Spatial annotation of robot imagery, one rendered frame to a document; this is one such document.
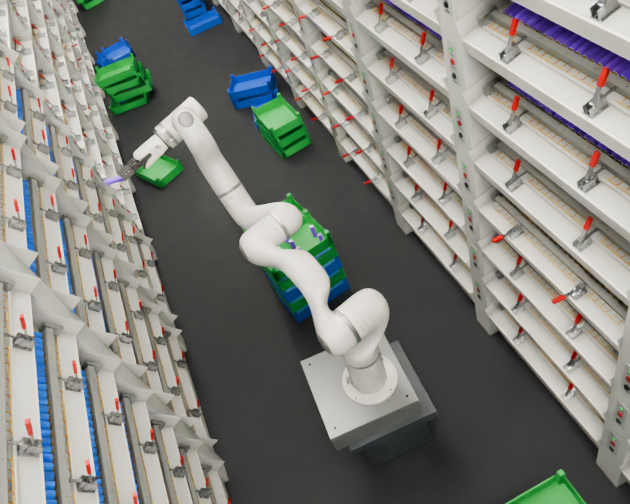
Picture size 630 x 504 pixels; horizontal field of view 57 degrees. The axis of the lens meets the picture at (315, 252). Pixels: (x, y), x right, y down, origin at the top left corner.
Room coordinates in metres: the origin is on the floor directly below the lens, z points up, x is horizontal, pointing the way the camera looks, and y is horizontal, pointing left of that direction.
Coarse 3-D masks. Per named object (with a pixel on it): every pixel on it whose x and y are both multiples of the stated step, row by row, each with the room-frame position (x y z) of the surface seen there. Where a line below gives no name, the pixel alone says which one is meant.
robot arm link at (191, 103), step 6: (186, 102) 1.69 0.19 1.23; (192, 102) 1.68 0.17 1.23; (192, 108) 1.67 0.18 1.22; (198, 108) 1.66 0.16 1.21; (198, 114) 1.66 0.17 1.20; (204, 114) 1.66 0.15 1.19; (168, 120) 1.66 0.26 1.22; (168, 126) 1.64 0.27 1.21; (174, 132) 1.63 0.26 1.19; (180, 138) 1.63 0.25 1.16
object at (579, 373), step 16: (496, 272) 1.23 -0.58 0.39; (496, 288) 1.19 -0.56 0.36; (512, 288) 1.16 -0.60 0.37; (512, 304) 1.10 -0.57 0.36; (528, 304) 1.07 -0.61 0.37; (528, 320) 1.02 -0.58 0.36; (544, 320) 0.99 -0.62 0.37; (544, 336) 0.94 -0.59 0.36; (560, 336) 0.91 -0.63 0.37; (544, 352) 0.91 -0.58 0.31; (560, 352) 0.87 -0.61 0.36; (576, 352) 0.81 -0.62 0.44; (560, 368) 0.82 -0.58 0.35; (576, 368) 0.80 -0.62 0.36; (576, 384) 0.75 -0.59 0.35; (592, 384) 0.73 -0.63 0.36; (592, 400) 0.69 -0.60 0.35; (608, 400) 0.67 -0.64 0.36
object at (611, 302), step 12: (504, 204) 1.17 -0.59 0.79; (504, 216) 1.14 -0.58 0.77; (516, 216) 1.11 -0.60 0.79; (528, 228) 1.05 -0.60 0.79; (540, 240) 0.99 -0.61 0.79; (552, 252) 0.94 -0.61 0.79; (564, 264) 0.90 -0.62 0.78; (588, 276) 0.82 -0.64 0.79; (600, 288) 0.77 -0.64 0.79; (612, 300) 0.73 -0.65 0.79; (624, 312) 0.69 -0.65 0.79
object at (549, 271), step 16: (496, 192) 1.22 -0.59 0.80; (480, 208) 1.23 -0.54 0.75; (496, 208) 1.19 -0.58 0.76; (496, 224) 1.14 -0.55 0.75; (512, 240) 1.06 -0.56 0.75; (528, 240) 1.03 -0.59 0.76; (528, 256) 0.98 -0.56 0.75; (544, 256) 0.96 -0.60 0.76; (544, 272) 0.91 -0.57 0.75; (560, 272) 0.89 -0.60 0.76; (560, 288) 0.85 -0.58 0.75; (576, 304) 0.78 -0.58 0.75; (592, 304) 0.76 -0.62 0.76; (624, 304) 0.72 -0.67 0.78; (592, 320) 0.72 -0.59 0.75; (608, 320) 0.70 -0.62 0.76; (608, 336) 0.67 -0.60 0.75
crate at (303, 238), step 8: (304, 216) 1.94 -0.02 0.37; (304, 224) 1.93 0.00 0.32; (312, 224) 1.91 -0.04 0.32; (296, 232) 1.90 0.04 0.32; (304, 232) 1.88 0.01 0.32; (320, 232) 1.84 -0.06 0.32; (328, 232) 1.75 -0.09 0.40; (296, 240) 1.86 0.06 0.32; (304, 240) 1.84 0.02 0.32; (312, 240) 1.82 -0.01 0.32; (328, 240) 1.75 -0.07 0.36; (288, 248) 1.83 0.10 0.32; (304, 248) 1.79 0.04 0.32; (312, 248) 1.73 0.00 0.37; (320, 248) 1.74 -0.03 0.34; (272, 272) 1.67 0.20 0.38; (280, 272) 1.68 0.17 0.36
